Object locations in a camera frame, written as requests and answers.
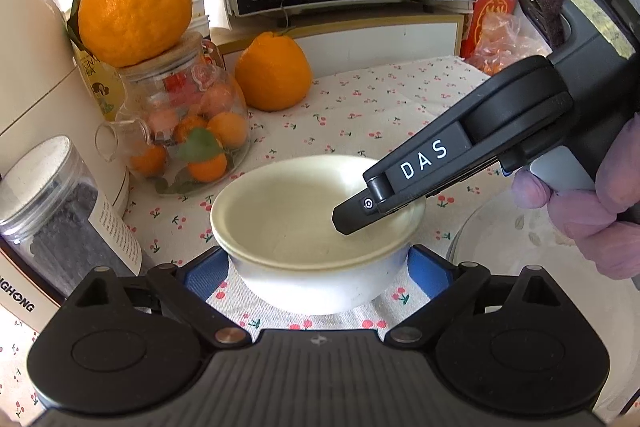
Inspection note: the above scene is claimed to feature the person's right hand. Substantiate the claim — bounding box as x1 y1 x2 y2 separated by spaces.
512 111 640 281

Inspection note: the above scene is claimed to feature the glass jar of small oranges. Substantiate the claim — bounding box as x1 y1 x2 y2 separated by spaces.
94 32 251 198

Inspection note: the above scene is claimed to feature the clear plastic bag of snacks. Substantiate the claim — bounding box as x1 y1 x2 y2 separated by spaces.
467 11 554 76

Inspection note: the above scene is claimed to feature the white floral plate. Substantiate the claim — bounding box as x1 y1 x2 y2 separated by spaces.
446 194 640 414

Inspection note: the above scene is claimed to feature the yellow printed packet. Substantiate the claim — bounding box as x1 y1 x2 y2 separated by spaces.
72 41 127 124

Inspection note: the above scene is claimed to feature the clear jar with dark contents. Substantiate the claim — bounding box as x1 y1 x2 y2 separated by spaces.
0 135 157 299

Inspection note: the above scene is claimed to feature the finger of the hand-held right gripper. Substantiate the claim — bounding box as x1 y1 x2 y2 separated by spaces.
332 189 427 236

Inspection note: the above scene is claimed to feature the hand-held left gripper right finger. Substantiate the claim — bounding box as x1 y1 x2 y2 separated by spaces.
385 245 573 348

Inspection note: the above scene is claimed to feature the large orange with leaves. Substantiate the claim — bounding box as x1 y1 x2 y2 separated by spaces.
66 0 197 69

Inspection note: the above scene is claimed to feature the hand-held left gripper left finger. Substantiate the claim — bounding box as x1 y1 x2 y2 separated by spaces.
65 246 251 349

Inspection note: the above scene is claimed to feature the white air fryer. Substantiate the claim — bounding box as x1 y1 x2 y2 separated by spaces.
0 0 132 338

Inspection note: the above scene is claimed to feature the cherry print tablecloth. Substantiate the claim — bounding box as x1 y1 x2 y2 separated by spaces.
0 56 553 414

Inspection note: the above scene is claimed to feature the stack of white bowls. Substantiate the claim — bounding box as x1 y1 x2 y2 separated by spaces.
187 0 212 44

